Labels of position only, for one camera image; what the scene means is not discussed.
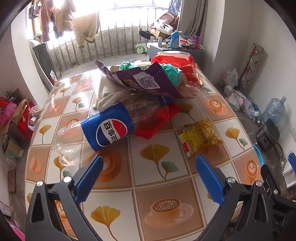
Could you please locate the white plastic bag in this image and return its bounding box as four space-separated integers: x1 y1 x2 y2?
222 68 239 87

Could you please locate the red gift bag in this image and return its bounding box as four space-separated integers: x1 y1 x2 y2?
16 100 35 139

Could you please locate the red plastic wrapper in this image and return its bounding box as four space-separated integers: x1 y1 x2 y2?
135 103 181 139

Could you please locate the hanging brown jacket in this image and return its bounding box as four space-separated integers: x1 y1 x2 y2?
39 0 77 42

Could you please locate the metal balcony railing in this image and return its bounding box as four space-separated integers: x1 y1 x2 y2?
46 7 171 72

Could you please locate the black rice cooker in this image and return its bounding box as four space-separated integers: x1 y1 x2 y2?
256 119 281 151

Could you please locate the dark metal cabinet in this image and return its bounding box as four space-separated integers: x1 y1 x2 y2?
31 43 56 81

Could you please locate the pile of clothes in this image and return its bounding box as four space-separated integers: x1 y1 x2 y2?
148 13 179 35

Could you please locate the blue detergent bottle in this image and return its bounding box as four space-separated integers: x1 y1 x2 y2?
170 30 182 49

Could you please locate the purple instant noodle bag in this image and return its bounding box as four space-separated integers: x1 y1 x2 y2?
95 59 192 100

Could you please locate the rolled printed mat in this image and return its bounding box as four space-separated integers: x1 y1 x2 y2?
238 42 265 91

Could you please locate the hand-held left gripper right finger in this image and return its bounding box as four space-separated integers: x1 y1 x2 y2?
195 155 272 241

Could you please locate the pile of plastic packets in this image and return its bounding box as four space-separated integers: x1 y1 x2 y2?
228 91 260 121

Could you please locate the white paper bag green logo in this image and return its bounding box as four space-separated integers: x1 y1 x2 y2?
135 40 147 55

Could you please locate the pink plastic bag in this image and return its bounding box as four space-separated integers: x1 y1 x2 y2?
0 102 18 127

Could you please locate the yellow snack packet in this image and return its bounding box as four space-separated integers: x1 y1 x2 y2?
178 119 224 158

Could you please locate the blue plastic basket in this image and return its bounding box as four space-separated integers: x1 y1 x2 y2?
253 144 265 167

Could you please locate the red and white snack bag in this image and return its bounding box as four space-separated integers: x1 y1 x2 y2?
151 51 201 88

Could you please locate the empty blue water jug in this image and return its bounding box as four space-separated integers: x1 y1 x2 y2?
262 97 287 126

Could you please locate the grey cabinet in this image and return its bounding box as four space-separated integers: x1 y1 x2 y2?
146 42 205 67

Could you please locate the grey curtain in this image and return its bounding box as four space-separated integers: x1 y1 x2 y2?
179 0 226 44

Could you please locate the beige cloth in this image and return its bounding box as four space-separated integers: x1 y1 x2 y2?
92 75 132 113

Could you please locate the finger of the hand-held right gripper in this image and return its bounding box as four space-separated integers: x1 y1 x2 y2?
261 164 292 216

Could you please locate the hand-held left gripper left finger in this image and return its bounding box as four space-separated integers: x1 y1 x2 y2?
25 155 104 241

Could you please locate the clear plastic cola bottle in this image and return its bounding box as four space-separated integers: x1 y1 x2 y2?
51 96 174 166

